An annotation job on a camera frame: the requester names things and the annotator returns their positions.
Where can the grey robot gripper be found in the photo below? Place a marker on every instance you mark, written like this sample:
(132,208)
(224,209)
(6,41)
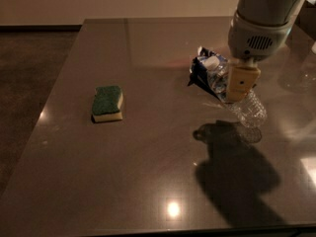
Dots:
(255,40)

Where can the clear plastic water bottle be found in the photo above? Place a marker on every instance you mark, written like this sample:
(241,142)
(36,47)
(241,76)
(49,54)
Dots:
(250,111)

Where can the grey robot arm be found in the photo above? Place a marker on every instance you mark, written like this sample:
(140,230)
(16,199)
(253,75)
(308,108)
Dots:
(267,12)

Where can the blue kettle chips bag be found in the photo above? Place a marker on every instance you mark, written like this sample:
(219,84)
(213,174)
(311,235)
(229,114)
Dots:
(209,71)

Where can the green and yellow sponge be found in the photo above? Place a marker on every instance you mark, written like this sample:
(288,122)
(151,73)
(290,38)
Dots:
(107,104)

